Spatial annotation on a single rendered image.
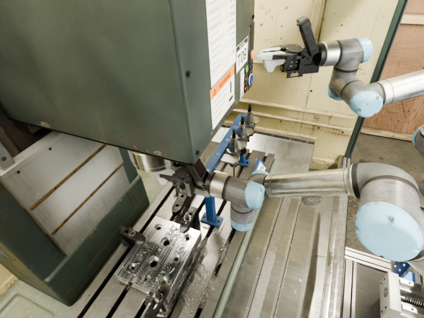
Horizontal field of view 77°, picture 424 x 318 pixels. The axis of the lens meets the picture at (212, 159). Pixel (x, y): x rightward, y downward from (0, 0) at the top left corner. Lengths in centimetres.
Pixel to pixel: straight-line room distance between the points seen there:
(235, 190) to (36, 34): 59
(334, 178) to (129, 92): 57
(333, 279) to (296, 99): 99
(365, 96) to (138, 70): 64
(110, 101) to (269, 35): 114
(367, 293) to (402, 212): 144
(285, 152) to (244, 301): 97
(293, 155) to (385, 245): 121
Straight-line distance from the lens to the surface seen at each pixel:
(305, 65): 94
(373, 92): 92
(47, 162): 113
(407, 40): 326
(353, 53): 97
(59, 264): 143
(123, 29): 52
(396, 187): 71
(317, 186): 82
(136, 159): 79
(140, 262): 115
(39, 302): 171
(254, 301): 131
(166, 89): 52
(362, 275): 211
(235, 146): 113
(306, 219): 160
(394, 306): 115
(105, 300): 123
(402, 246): 68
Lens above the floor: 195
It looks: 41 degrees down
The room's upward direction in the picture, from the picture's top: 4 degrees counter-clockwise
